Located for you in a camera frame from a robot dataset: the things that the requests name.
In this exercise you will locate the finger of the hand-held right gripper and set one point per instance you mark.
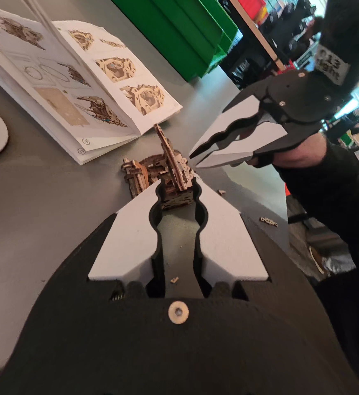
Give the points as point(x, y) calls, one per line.
point(253, 142)
point(238, 114)

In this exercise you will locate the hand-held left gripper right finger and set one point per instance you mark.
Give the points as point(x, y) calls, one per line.
point(232, 243)

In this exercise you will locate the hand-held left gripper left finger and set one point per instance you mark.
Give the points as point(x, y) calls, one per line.
point(127, 243)

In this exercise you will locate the ornamented wooden bumper strip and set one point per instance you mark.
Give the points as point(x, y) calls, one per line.
point(186, 169)

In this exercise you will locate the wooden model car chassis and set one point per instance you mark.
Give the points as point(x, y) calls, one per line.
point(176, 166)

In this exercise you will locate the person's right forearm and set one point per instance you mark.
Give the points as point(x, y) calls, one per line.
point(337, 200)

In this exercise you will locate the short ornamented wooden strip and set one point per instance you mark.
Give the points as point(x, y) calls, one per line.
point(269, 221)

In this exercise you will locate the wood-edged workbench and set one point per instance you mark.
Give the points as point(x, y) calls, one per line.
point(259, 34)

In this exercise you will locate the red plastic bin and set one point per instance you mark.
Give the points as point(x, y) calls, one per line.
point(253, 10)

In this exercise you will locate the person's grey shoe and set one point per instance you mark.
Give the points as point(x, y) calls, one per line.
point(334, 262)

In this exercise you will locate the green plastic bin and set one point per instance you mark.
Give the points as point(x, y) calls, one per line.
point(173, 31)

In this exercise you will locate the white instruction booklet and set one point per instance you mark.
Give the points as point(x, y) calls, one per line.
point(59, 77)

